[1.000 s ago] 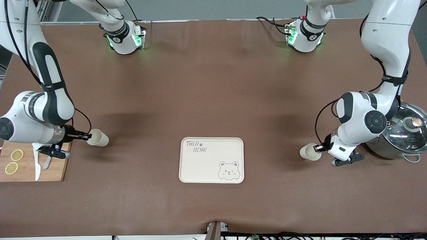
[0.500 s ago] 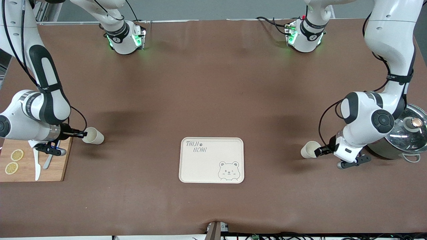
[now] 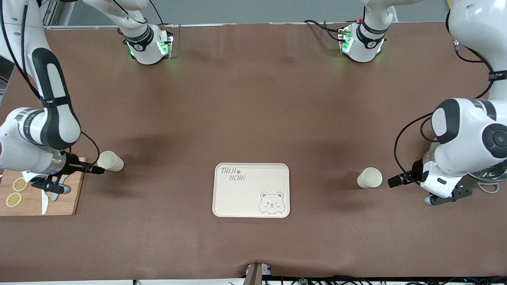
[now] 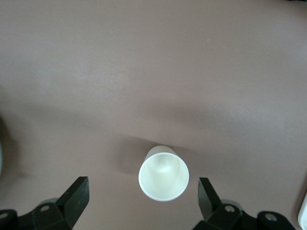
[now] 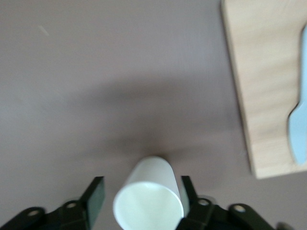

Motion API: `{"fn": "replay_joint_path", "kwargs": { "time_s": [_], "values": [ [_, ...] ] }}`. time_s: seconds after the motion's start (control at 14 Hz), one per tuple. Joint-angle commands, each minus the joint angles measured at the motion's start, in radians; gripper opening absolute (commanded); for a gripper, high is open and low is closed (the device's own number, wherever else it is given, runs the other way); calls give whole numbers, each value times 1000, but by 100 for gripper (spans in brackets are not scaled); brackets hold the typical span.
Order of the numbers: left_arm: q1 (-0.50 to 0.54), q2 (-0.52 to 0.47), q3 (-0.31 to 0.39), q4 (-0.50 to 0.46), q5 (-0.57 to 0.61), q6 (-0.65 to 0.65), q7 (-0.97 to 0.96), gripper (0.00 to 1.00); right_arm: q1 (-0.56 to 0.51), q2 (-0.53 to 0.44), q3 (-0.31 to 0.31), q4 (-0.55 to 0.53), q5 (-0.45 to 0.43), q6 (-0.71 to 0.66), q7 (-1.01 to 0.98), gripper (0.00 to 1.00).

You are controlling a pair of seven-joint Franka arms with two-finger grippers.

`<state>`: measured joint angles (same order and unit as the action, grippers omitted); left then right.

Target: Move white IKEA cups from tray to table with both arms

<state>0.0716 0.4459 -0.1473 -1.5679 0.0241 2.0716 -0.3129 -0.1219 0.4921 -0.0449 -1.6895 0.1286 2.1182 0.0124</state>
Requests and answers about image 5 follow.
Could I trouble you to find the grey plastic knife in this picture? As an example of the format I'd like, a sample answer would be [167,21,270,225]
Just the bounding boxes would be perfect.
[286,23,307,165]

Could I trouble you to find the bamboo cutting board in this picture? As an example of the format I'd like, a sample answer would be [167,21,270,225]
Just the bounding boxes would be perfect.
[220,0,307,180]

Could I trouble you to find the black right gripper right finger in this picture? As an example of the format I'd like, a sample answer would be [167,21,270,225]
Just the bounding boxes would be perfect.
[177,175,275,230]

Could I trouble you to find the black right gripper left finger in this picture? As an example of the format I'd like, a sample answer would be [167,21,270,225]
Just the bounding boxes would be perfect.
[9,176,106,230]

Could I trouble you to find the white plastic cup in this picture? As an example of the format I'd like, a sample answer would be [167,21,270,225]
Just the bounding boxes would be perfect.
[112,155,186,230]

